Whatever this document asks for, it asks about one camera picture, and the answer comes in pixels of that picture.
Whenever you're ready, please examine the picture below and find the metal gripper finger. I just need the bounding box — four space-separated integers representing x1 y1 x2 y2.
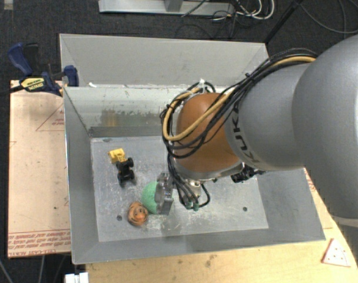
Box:
157 197 175 216
155 172 175 201

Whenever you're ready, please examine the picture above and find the green ball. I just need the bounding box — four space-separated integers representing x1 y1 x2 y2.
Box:
140 180 162 215

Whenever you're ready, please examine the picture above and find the orange striped ball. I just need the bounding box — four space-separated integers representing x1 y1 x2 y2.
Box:
127 200 149 227

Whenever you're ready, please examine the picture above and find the yellow and black toy truck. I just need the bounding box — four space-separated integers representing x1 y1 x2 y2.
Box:
107 147 136 186

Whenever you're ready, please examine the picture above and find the grey metal bin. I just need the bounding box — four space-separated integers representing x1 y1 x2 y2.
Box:
59 33 327 265

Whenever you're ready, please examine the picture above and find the brown cardboard board, red print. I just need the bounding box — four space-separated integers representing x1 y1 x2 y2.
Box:
6 79 72 259

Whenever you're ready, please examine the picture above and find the white triangular sanding pad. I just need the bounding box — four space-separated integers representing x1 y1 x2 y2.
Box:
320 238 352 268

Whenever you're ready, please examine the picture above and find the black cylinder on white bracket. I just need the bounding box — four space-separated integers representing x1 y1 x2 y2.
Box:
230 166 266 184

